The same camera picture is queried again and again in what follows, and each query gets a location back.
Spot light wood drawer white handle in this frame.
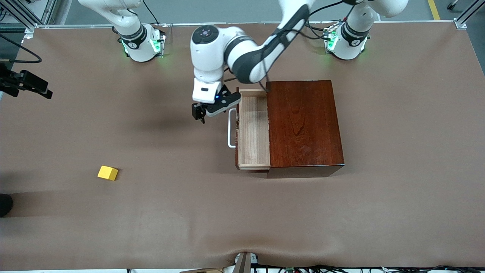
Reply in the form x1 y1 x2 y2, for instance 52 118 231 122
227 87 272 170

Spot black right arm base cable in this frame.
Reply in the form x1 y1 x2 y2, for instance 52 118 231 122
142 0 160 25

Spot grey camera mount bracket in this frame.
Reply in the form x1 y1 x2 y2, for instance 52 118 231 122
231 252 259 273

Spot black arm base cable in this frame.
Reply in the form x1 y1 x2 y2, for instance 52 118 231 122
303 22 334 41
142 0 160 25

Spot brown table cover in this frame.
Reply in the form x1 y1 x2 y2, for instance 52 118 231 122
0 21 485 270

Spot black rounded object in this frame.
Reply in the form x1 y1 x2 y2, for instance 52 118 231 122
0 193 14 218

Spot yellow block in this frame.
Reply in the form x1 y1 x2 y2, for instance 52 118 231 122
97 166 119 181

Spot dark brown wooden cabinet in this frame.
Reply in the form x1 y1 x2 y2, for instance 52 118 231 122
265 80 346 179

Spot dark aluminium frame struts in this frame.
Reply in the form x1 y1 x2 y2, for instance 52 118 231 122
0 0 57 42

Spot black left arm base cable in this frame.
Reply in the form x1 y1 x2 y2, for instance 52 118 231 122
303 22 334 41

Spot aluminium frame post with bracket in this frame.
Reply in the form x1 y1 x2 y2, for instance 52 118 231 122
454 0 485 30

